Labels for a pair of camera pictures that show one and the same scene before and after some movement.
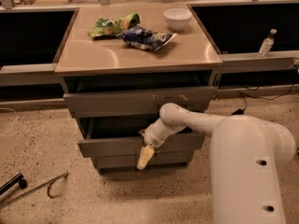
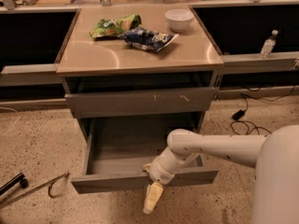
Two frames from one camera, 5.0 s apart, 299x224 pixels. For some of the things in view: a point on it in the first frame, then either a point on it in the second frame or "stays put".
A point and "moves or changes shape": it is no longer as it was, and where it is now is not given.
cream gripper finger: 143,133 to 148,167
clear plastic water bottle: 267,44 stays put
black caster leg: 22,183 stays put
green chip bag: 113,25 stays put
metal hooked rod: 47,182 stays put
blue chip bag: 144,38 stays put
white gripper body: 152,137 to 161,172
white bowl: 177,19 stays put
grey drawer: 121,137 moves or changes shape
